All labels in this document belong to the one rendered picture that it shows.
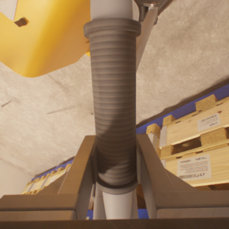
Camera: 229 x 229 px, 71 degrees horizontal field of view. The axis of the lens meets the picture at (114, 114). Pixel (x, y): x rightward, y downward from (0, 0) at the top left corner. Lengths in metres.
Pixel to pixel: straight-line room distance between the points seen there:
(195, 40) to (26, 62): 1.21
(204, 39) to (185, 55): 0.17
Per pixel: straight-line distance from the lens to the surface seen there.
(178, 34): 1.49
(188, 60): 1.57
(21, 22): 0.72
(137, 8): 1.00
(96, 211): 0.19
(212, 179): 1.03
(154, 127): 1.61
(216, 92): 1.55
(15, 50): 0.82
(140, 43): 0.56
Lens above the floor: 1.41
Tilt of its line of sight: 43 degrees down
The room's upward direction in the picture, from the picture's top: 158 degrees counter-clockwise
